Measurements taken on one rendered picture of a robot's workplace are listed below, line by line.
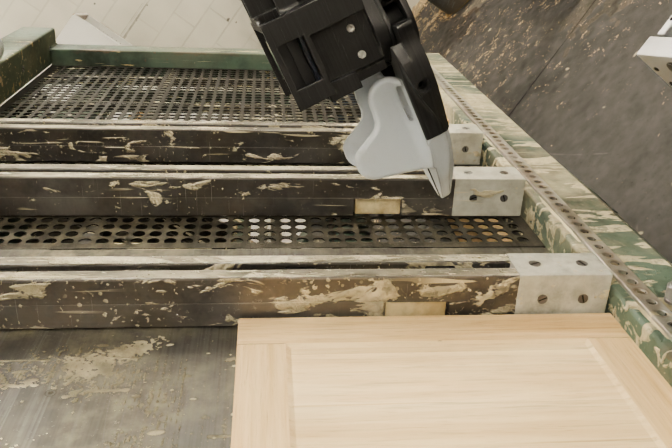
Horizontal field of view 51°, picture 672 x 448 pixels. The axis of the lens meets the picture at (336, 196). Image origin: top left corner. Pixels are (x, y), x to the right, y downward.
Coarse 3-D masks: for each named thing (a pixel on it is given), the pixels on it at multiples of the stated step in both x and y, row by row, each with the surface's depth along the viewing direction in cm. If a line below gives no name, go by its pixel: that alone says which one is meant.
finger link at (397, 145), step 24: (384, 96) 42; (408, 96) 41; (384, 120) 42; (408, 120) 43; (384, 144) 43; (408, 144) 43; (432, 144) 43; (360, 168) 43; (384, 168) 43; (408, 168) 44; (432, 168) 45
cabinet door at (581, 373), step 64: (256, 320) 88; (320, 320) 89; (384, 320) 89; (448, 320) 90; (512, 320) 91; (576, 320) 91; (256, 384) 77; (320, 384) 78; (384, 384) 78; (448, 384) 78; (512, 384) 79; (576, 384) 79; (640, 384) 79
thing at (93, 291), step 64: (128, 256) 91; (192, 256) 92; (256, 256) 92; (320, 256) 93; (384, 256) 94; (448, 256) 95; (512, 256) 95; (576, 256) 96; (0, 320) 86; (64, 320) 87; (128, 320) 88; (192, 320) 89
